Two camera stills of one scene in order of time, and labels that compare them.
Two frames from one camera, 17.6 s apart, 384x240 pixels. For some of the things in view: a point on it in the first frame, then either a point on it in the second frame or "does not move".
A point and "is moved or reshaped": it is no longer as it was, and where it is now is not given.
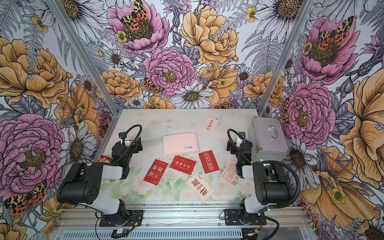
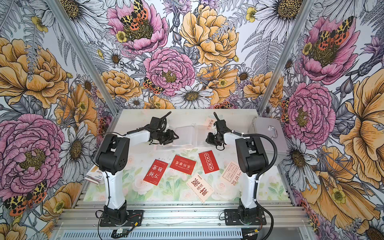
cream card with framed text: [229, 173] does not move
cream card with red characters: [200, 187] does not move
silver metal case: [267, 139] does not move
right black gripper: [233, 145] -> [209, 139]
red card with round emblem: [208, 161] does not move
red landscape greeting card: [183, 164] does not move
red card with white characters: [155, 172] does not move
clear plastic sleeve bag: [180, 143] is moved or reshaped
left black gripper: [135, 149] -> [170, 134]
